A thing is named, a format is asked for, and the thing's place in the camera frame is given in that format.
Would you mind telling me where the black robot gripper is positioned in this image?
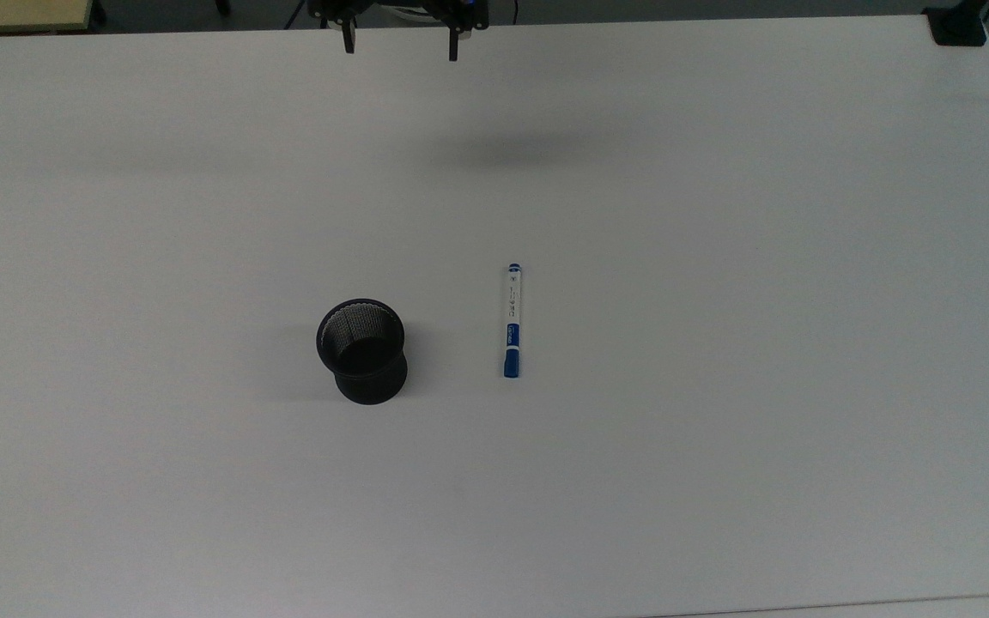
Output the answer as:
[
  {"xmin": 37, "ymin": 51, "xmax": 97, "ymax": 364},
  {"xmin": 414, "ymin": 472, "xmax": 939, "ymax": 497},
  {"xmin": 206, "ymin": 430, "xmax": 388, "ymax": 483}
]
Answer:
[{"xmin": 306, "ymin": 0, "xmax": 492, "ymax": 63}]

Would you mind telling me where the blue and white marker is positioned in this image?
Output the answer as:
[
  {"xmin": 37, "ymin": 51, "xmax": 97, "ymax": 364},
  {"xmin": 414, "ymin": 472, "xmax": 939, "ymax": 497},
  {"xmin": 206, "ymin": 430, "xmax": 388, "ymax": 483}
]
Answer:
[{"xmin": 502, "ymin": 263, "xmax": 524, "ymax": 379}]

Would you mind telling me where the black mesh pen cup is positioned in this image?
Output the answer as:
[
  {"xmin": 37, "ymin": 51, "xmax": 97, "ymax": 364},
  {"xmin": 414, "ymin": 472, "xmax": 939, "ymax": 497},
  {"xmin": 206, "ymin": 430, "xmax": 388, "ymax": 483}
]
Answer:
[{"xmin": 315, "ymin": 298, "xmax": 410, "ymax": 406}]

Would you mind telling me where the light wooden table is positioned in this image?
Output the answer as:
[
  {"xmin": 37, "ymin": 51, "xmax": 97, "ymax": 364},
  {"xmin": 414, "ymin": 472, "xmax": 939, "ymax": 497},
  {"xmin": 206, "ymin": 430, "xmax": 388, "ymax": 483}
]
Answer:
[{"xmin": 0, "ymin": 0, "xmax": 94, "ymax": 36}]

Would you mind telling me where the black table clamp block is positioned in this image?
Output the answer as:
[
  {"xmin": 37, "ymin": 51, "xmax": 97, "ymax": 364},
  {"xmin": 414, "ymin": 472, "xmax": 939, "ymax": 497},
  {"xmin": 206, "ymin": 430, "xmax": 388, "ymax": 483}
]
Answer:
[{"xmin": 923, "ymin": 0, "xmax": 989, "ymax": 47}]

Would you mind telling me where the white adjoining table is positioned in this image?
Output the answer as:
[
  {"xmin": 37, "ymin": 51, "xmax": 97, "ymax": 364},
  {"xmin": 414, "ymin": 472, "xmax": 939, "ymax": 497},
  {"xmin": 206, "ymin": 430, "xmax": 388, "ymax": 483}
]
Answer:
[{"xmin": 649, "ymin": 592, "xmax": 989, "ymax": 618}]

